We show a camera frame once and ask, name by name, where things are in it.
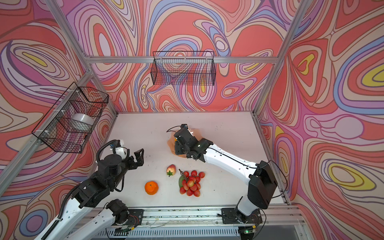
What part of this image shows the large orange mandarin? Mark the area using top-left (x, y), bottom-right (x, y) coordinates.
top-left (145, 181), bottom-right (159, 196)

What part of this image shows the red grape bunch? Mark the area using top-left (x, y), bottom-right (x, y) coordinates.
top-left (179, 169), bottom-right (206, 197)

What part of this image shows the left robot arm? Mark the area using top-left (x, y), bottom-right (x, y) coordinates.
top-left (36, 140), bottom-right (145, 240)

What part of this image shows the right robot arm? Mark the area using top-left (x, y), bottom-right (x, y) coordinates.
top-left (174, 124), bottom-right (278, 224)

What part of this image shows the pink lotus fruit bowl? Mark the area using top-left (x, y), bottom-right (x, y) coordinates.
top-left (167, 125), bottom-right (198, 158)

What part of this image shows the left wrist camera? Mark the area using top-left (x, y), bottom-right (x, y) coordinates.
top-left (110, 140), bottom-right (129, 160)

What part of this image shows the black wire basket left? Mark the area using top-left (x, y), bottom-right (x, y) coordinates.
top-left (32, 83), bottom-right (109, 154)

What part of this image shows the black wire basket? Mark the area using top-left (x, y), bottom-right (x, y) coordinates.
top-left (151, 51), bottom-right (217, 86)
top-left (32, 83), bottom-right (109, 154)

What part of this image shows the black wire basket back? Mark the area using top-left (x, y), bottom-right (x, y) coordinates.
top-left (151, 51), bottom-right (217, 86)

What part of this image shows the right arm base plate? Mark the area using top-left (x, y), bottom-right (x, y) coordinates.
top-left (218, 208), bottom-right (263, 225)

